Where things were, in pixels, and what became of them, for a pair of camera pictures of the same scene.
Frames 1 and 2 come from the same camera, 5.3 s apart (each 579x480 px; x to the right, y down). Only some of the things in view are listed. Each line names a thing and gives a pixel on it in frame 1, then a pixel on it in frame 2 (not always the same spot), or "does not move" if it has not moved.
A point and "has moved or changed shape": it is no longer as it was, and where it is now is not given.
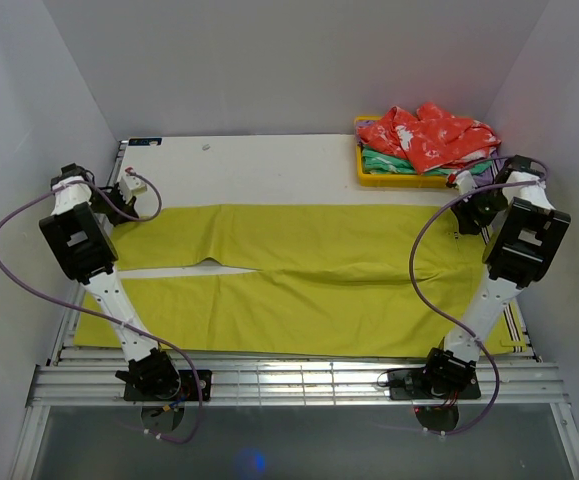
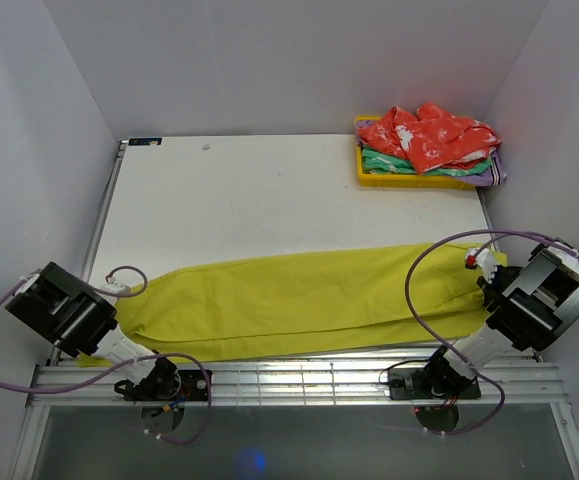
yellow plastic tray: (366, 179) does not move
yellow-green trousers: (317, 280) has moved or changed shape
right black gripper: (465, 214) to (491, 290)
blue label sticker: (144, 141) does not move
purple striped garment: (484, 175) does not move
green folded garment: (375, 161) does not move
